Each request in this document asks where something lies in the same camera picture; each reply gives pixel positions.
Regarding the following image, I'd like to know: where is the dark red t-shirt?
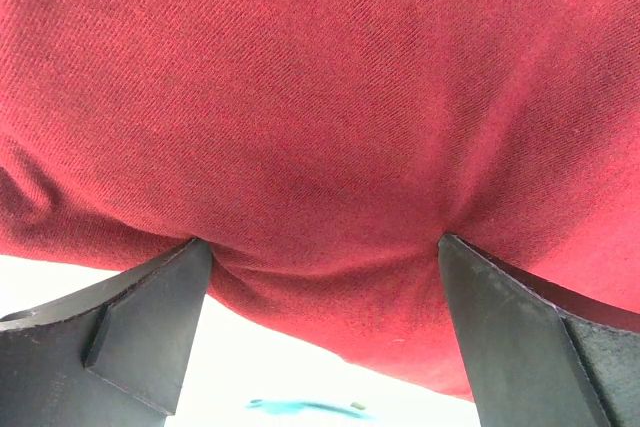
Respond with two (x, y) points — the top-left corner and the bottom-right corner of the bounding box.
(1, 0), (639, 399)

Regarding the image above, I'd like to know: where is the translucent blue plastic basket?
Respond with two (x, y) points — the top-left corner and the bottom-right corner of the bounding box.
(246, 399), (373, 420)

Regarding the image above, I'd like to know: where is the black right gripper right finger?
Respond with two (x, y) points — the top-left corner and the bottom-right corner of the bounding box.
(438, 234), (639, 426)

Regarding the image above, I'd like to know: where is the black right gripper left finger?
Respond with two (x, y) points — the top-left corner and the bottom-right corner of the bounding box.
(1, 239), (212, 427)

